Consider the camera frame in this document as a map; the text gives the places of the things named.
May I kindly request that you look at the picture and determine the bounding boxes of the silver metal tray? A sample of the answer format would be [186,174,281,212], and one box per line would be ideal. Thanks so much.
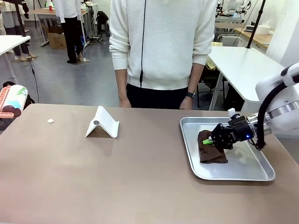
[179,116,276,182]

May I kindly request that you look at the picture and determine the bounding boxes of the bystander in beige clothes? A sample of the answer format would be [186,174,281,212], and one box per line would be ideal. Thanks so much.
[0,0,36,62]

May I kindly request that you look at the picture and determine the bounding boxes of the person's right forearm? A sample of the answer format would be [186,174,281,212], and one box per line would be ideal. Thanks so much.
[115,68,129,99]

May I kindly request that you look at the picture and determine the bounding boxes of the person in white sweater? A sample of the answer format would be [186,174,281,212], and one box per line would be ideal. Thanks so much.
[108,0,218,110]

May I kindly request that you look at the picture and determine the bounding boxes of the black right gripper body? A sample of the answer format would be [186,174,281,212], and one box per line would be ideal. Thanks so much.
[228,116,250,143]

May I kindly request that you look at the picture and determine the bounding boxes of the black floor cable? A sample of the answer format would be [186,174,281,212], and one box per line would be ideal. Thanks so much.
[28,55,40,104]

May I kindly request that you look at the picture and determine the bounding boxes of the person's left hand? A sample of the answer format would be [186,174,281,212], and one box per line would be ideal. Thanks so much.
[179,96,193,110]

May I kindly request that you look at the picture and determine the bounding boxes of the grey background workbench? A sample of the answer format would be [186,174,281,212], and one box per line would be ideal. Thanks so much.
[214,15,246,24]

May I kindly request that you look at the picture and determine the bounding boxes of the person's left forearm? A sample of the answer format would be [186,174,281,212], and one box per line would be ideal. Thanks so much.
[186,62,204,96]

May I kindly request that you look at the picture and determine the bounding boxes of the brown cloth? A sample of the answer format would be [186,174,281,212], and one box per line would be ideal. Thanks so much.
[197,130,229,164]

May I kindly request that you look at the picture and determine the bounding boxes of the wooden top counter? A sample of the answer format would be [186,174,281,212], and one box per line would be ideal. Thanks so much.
[233,27,273,49]

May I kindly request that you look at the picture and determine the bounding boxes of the yellow cloth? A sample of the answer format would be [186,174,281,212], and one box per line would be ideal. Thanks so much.
[205,42,225,70]

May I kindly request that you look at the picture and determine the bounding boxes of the person's right hand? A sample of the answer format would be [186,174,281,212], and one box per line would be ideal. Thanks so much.
[118,96,132,108]

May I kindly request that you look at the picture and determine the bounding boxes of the black microphone cable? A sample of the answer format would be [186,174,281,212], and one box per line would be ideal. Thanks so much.
[139,0,147,89]

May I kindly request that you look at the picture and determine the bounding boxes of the cardboard box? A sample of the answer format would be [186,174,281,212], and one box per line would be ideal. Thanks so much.
[46,25,67,49]

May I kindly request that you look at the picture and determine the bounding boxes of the black stool with bag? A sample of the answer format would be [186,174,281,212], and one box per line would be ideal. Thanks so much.
[95,10,110,37]

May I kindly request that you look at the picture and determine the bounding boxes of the white background lab equipment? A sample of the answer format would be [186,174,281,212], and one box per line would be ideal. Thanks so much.
[219,0,252,18]

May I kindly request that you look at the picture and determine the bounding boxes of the large white table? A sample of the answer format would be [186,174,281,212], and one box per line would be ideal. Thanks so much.
[206,46,286,112]

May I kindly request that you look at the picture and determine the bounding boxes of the bystander in black trousers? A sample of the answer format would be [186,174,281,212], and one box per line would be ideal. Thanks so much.
[54,0,84,64]

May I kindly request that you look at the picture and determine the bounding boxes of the black slanted stand pole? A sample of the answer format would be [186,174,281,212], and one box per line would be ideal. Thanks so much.
[246,0,267,49]

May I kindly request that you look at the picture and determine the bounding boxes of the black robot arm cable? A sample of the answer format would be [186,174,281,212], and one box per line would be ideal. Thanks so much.
[251,81,289,151]

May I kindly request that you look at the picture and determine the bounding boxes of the white table with grey legs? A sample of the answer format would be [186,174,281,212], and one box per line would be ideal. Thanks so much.
[0,35,31,84]

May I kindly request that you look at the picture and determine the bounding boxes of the black tripod pole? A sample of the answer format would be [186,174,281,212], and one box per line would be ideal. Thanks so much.
[13,0,30,45]

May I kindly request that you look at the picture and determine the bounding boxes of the white folded phone stand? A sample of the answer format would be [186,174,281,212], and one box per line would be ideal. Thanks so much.
[85,105,120,139]

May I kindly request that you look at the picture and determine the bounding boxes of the white tissue roll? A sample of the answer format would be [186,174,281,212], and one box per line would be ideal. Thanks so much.
[256,20,273,35]

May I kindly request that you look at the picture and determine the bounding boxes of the white orange patterned pouch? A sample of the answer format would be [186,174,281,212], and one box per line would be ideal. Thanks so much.
[0,85,28,117]

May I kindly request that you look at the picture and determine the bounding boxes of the wooden top background table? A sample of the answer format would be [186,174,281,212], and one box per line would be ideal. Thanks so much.
[29,8,91,47]

